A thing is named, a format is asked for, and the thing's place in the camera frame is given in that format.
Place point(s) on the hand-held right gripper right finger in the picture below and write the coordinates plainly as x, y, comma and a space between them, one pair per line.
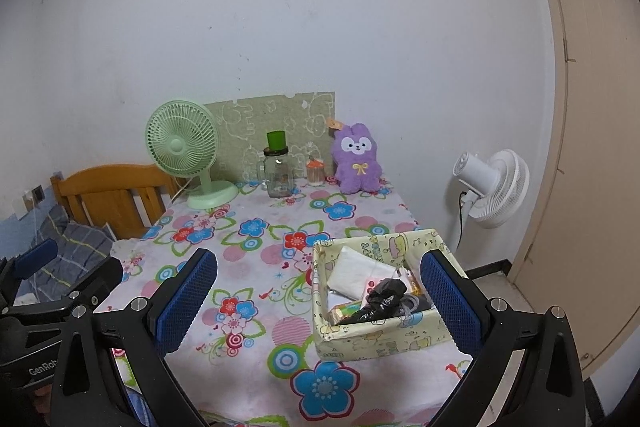
450, 307

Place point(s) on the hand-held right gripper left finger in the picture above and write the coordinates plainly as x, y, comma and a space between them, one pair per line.
185, 302

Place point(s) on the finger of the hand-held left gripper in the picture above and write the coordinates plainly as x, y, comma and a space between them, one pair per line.
35, 257
97, 279

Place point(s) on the black plastic bag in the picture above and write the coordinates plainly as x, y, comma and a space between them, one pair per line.
382, 297

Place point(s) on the yellow cartoon print storage box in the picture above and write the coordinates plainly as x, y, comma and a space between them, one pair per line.
380, 339

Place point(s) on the white towel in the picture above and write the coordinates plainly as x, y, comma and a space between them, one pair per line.
355, 269

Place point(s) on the colourful cartoon snack packet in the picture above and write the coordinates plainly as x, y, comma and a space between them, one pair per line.
345, 308

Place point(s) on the grey plaid blanket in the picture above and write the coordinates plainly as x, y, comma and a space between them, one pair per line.
80, 247

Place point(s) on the white standing fan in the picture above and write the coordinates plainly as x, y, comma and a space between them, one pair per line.
495, 187

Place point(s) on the glass jar mug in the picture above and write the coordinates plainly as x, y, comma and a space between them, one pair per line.
276, 177

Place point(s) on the green desk fan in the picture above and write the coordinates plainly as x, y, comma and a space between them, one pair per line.
177, 144

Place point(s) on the purple plush bunny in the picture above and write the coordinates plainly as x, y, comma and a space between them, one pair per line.
357, 162

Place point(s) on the small jar with orange lid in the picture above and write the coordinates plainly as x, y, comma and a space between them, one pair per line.
315, 174

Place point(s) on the green plastic cup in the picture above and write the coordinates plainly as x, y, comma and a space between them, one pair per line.
276, 140

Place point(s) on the green patterned board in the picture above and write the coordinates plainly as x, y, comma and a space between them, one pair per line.
240, 122

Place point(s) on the beige door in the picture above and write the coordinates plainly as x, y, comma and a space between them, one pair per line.
600, 132

